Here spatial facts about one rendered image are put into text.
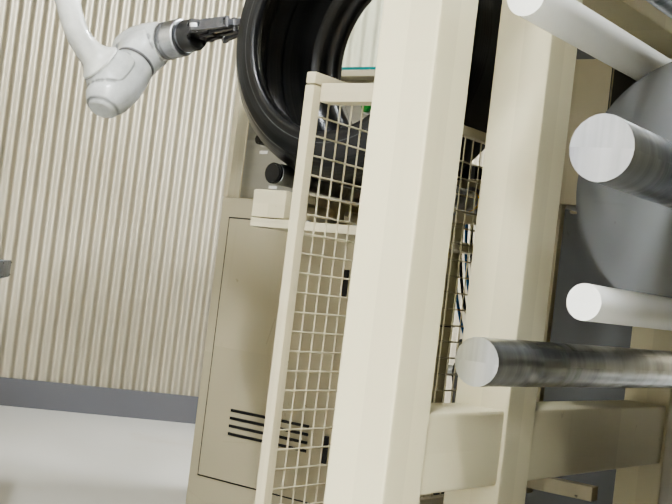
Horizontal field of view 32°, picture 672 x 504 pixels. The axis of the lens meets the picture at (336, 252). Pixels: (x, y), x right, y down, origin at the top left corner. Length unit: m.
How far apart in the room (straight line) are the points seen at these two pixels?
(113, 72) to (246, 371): 1.01
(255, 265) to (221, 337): 0.23
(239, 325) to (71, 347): 2.04
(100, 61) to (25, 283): 2.64
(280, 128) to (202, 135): 2.93
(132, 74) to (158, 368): 2.71
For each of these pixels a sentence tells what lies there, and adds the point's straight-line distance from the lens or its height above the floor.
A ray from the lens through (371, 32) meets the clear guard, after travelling 3.28.
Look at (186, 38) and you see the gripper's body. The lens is 2.81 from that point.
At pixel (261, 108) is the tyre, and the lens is 2.49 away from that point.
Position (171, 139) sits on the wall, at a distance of 5.35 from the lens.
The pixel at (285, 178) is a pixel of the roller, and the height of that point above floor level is 0.89.
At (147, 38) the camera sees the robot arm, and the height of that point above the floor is 1.21.
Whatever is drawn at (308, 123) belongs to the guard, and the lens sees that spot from 1.80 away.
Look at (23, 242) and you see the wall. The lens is 5.33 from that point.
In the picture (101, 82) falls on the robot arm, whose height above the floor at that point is 1.08.
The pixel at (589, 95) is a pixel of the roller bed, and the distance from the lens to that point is 2.47.
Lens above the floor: 0.68
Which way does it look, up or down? 2 degrees up
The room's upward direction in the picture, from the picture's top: 7 degrees clockwise
